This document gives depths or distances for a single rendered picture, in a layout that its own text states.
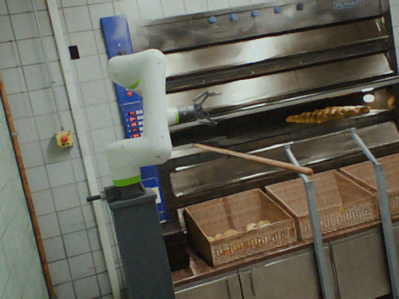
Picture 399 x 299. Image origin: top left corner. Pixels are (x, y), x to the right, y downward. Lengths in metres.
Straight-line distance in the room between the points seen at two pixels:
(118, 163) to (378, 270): 1.92
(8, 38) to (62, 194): 0.99
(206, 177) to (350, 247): 1.02
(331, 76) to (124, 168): 1.99
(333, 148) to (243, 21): 1.13
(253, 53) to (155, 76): 1.35
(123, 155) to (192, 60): 1.33
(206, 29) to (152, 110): 1.33
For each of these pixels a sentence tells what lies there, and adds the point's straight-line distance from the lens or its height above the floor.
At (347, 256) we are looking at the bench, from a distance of 3.13.
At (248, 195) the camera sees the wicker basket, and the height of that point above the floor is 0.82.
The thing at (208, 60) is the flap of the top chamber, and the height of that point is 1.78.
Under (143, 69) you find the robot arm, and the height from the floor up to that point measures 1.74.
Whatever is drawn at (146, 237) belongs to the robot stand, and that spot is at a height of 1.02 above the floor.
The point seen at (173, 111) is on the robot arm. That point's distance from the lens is 2.53.
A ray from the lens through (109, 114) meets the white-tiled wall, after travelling 3.07.
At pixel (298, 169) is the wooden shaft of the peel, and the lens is 2.04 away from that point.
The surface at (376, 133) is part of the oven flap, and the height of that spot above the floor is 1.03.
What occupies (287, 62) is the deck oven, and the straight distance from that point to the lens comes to 3.43.
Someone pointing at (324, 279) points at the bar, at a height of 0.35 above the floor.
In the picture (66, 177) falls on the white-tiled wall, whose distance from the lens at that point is 3.08.
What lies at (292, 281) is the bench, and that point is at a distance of 2.99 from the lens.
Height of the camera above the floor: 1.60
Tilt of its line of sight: 7 degrees down
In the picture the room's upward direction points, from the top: 11 degrees counter-clockwise
